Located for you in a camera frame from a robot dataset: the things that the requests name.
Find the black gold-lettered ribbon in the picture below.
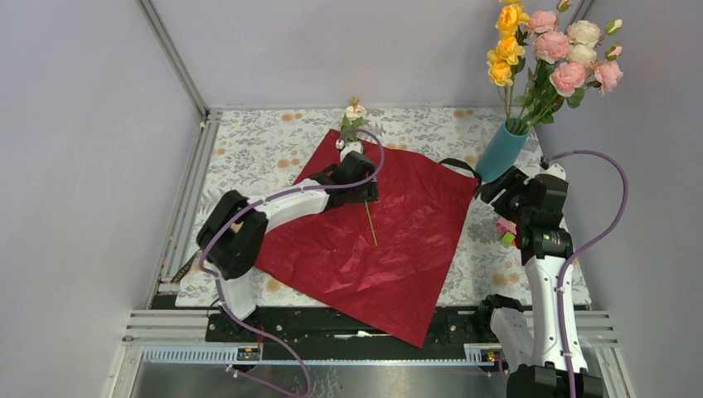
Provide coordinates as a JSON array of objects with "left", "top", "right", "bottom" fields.
[{"left": 169, "top": 158, "right": 481, "bottom": 284}]

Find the red and brown wrapping paper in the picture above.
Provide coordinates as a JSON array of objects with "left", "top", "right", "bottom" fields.
[{"left": 256, "top": 143, "right": 478, "bottom": 347}]

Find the yellow rose stem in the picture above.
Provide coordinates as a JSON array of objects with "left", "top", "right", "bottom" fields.
[{"left": 487, "top": 1, "right": 530, "bottom": 133}]

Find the cream rose stem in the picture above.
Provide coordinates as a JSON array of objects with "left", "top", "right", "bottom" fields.
[{"left": 526, "top": 18, "right": 625, "bottom": 135}]

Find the pink rose stem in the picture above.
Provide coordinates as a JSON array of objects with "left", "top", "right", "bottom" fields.
[
  {"left": 511, "top": 44, "right": 623, "bottom": 134},
  {"left": 513, "top": 10, "right": 570, "bottom": 135}
]

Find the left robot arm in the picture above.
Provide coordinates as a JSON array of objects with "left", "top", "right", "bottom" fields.
[{"left": 196, "top": 151, "right": 380, "bottom": 341}]

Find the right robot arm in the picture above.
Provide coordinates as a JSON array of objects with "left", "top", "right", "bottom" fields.
[{"left": 475, "top": 164, "right": 605, "bottom": 397}]

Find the teal cylindrical vase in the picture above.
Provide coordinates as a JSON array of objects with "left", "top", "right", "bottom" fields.
[{"left": 475, "top": 122, "right": 528, "bottom": 182}]

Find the colourful block stack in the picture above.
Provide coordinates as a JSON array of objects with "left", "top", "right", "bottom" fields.
[{"left": 495, "top": 217, "right": 517, "bottom": 247}]

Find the floral patterned table mat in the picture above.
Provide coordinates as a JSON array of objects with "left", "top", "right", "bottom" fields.
[{"left": 194, "top": 108, "right": 531, "bottom": 306}]

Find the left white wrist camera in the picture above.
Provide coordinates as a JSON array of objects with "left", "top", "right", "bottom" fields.
[{"left": 335, "top": 138, "right": 365, "bottom": 162}]

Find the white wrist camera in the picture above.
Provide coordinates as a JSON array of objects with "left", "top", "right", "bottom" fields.
[
  {"left": 335, "top": 138, "right": 365, "bottom": 162},
  {"left": 539, "top": 157, "right": 566, "bottom": 181}
]

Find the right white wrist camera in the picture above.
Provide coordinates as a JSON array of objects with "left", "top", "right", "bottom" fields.
[{"left": 539, "top": 157, "right": 566, "bottom": 181}]

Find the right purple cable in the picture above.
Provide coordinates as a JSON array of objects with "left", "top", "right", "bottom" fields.
[{"left": 497, "top": 150, "right": 629, "bottom": 398}]

